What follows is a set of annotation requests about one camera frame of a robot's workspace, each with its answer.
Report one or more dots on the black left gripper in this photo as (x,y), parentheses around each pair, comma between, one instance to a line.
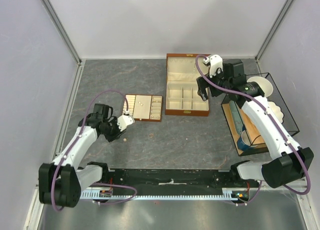
(118,133)

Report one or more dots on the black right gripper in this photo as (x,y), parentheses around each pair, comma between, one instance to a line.
(203,84)

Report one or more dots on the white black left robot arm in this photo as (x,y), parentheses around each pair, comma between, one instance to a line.
(61,182)

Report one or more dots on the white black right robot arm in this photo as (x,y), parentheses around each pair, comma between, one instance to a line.
(289,161)

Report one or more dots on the large brown jewelry box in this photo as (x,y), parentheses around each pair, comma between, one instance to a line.
(182,97)

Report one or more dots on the small brown jewelry tray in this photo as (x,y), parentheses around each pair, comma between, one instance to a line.
(151,111)

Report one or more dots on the light blue oblong plate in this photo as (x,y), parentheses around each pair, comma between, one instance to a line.
(236,117)

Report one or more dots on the white bowl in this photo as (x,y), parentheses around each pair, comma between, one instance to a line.
(264,84)

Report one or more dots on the blue cup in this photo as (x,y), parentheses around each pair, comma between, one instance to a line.
(243,143)

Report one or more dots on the white scalloped dish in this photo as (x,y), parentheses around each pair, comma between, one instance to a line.
(276,110)

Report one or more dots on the wooden rack base board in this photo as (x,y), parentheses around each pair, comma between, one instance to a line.
(258,145)

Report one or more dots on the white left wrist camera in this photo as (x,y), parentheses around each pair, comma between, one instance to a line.
(124,121)

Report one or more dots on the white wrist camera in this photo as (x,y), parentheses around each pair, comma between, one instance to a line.
(215,64)
(124,121)

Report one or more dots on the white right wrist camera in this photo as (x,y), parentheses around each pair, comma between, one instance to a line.
(215,64)

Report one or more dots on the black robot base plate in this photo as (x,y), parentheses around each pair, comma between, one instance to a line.
(173,181)

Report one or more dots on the black wire rack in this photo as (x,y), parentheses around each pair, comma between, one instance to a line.
(289,123)

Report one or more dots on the light blue cable duct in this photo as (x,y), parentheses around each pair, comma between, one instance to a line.
(98,194)

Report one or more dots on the right aluminium frame post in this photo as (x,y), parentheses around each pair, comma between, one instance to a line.
(274,28)

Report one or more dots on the aluminium frame post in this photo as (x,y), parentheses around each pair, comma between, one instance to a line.
(61,30)
(274,28)

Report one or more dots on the left aluminium frame post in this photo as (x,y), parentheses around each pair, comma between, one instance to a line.
(61,30)

